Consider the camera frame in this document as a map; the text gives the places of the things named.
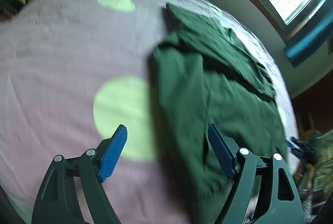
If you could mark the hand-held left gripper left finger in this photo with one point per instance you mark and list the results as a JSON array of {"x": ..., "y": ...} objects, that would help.
[{"x": 113, "y": 153}]

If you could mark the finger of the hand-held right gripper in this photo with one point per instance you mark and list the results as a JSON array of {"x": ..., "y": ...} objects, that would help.
[{"x": 292, "y": 144}]

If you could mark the brown wooden cabinet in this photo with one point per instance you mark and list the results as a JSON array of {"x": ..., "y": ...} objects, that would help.
[{"x": 314, "y": 107}]

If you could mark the teal curtain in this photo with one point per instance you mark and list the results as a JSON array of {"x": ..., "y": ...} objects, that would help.
[{"x": 309, "y": 44}]

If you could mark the dark green sweater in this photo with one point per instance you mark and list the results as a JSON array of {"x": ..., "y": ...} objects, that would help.
[{"x": 187, "y": 88}]

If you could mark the patterned yellowish cloth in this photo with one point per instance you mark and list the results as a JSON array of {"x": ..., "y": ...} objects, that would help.
[{"x": 322, "y": 161}]

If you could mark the pink bed sheet green dots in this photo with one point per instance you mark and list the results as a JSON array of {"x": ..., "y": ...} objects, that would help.
[{"x": 52, "y": 57}]

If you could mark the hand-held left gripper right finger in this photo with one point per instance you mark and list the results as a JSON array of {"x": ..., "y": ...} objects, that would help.
[{"x": 221, "y": 148}]

